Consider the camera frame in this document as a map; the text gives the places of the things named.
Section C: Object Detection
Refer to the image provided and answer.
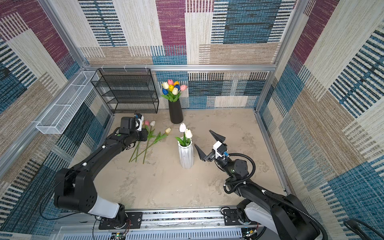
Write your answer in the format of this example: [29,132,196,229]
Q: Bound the white ribbed vase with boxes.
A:
[178,141,194,169]

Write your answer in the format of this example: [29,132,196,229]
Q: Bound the black tapered vase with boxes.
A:
[169,100,184,124]

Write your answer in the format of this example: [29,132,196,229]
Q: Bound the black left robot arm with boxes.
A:
[54,114,148,229]

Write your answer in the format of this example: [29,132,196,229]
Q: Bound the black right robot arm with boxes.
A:
[195,131,329,240]

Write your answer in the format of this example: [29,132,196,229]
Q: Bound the pink tulip on table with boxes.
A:
[129,120,150,163]

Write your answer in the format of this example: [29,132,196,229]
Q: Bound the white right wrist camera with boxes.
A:
[213,141,230,159]

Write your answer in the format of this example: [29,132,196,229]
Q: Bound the black wire shelf rack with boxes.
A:
[91,68,159,114]

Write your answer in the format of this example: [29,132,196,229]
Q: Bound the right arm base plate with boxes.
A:
[220,207,258,226]

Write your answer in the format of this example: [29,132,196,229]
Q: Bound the aluminium front rail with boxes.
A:
[53,203,277,234]

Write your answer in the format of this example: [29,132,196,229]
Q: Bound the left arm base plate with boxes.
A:
[98,212,143,230]

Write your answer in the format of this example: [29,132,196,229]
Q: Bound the white mesh wall basket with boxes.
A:
[36,71,95,135]

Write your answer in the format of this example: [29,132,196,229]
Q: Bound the black cable at corner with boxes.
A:
[343,218,384,240]

